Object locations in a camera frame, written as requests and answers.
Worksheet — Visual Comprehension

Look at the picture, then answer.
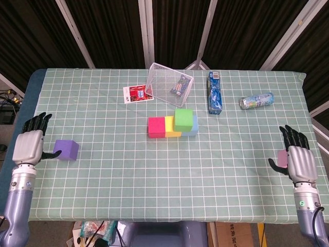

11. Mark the light blue beverage can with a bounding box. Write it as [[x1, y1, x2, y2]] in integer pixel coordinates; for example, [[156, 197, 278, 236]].
[[239, 92, 275, 111]]

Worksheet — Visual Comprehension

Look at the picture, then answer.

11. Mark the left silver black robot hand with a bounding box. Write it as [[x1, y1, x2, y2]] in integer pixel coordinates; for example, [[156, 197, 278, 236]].
[[12, 112, 62, 166]]

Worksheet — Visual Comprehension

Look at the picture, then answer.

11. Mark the brown cardboard box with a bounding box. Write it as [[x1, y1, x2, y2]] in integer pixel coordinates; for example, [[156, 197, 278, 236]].
[[214, 221, 259, 247]]

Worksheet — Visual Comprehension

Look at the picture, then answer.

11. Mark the black electronics box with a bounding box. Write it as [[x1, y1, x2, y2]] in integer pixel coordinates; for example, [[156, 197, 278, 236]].
[[0, 109, 16, 125]]

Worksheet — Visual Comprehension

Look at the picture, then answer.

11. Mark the white frame post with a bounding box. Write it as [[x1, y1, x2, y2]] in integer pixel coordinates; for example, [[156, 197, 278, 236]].
[[0, 73, 26, 97], [55, 0, 96, 69], [309, 102, 329, 118], [185, 0, 219, 70], [312, 123, 329, 152], [138, 0, 155, 69], [258, 0, 316, 70]]

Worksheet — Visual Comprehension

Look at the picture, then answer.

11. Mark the blue carton box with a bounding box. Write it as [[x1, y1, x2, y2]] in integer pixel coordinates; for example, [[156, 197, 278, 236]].
[[207, 71, 223, 115]]

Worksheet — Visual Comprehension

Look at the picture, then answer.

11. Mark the white wire mesh basket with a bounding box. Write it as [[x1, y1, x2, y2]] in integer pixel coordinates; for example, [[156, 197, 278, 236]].
[[145, 62, 194, 108]]

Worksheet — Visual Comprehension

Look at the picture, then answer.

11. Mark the green foam cube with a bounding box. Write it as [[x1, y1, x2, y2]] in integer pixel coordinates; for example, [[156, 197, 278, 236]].
[[174, 108, 194, 133]]

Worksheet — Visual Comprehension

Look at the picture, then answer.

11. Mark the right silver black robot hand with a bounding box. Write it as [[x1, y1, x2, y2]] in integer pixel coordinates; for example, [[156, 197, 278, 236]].
[[268, 125, 319, 184]]

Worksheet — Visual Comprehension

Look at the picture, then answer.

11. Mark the blue-grey robot torso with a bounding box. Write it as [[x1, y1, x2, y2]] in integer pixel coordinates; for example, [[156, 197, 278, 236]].
[[113, 220, 209, 247]]

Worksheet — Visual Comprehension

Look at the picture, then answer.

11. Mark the dark pleated curtain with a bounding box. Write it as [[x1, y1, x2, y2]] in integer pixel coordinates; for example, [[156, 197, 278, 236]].
[[0, 0, 329, 124]]

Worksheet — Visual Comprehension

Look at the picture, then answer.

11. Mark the red foam cube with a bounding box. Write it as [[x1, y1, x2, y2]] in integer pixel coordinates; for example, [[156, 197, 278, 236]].
[[148, 116, 167, 139]]

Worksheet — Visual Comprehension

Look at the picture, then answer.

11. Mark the purple foam cube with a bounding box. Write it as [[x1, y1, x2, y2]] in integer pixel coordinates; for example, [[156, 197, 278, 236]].
[[53, 139, 80, 162]]

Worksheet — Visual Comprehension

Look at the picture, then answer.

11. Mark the red printed card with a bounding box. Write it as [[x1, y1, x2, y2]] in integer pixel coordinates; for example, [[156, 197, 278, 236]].
[[122, 85, 154, 104]]

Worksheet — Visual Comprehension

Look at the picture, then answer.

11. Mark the blue snack packet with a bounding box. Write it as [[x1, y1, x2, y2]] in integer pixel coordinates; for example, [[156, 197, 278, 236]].
[[169, 75, 191, 96]]

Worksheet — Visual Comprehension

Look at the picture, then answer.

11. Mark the green checked tablecloth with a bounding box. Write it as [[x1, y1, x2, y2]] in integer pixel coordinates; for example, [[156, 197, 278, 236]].
[[17, 67, 325, 224]]

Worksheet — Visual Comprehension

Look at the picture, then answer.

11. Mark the yellow foam cube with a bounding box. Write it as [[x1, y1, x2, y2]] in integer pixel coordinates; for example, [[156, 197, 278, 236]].
[[164, 116, 182, 138]]

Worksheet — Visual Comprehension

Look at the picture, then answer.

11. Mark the light blue foam cube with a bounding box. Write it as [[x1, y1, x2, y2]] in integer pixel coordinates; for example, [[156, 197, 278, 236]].
[[180, 114, 199, 137]]

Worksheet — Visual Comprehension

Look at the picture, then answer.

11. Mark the green plastic snack bag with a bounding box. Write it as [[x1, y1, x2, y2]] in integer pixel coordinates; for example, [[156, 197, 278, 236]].
[[79, 220, 116, 245]]

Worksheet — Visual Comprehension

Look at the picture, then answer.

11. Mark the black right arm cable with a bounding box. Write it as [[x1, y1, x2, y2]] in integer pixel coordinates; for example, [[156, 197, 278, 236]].
[[312, 205, 326, 247]]

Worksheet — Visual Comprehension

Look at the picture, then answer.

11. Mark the pink foam cube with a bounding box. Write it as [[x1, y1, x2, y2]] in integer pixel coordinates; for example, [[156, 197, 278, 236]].
[[277, 150, 288, 168]]

